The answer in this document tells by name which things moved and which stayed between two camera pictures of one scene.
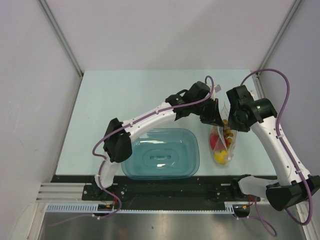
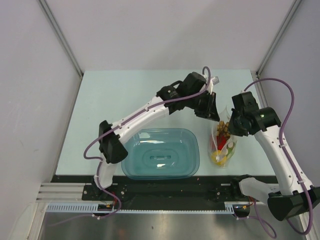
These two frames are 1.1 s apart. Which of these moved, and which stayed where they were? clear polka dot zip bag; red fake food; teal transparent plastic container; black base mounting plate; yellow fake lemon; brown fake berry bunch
Moved: brown fake berry bunch; yellow fake lemon; red fake food
Stayed: clear polka dot zip bag; teal transparent plastic container; black base mounting plate
